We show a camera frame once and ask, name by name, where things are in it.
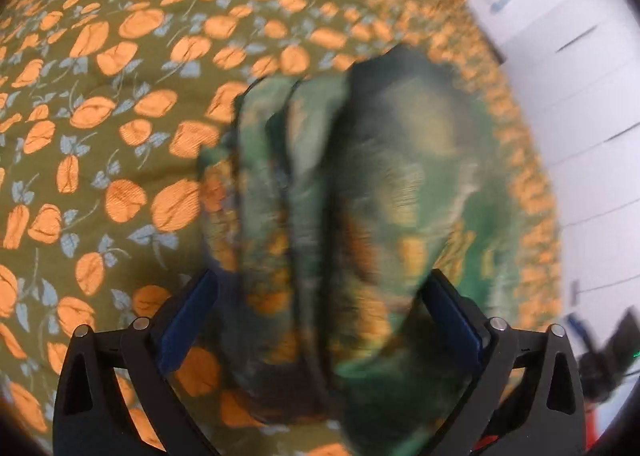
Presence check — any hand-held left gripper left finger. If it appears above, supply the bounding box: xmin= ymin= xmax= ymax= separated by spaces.
xmin=52 ymin=270 xmax=221 ymax=456

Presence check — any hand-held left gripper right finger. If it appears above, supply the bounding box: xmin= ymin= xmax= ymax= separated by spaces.
xmin=424 ymin=268 xmax=587 ymax=456

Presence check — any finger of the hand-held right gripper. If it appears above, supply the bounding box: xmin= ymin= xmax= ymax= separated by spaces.
xmin=600 ymin=307 xmax=640 ymax=364
xmin=566 ymin=313 xmax=602 ymax=354

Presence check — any green printed garment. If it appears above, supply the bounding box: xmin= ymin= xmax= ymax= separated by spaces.
xmin=197 ymin=43 xmax=527 ymax=456

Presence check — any olive blanket with orange flowers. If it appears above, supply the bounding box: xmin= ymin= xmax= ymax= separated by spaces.
xmin=0 ymin=0 xmax=568 ymax=456

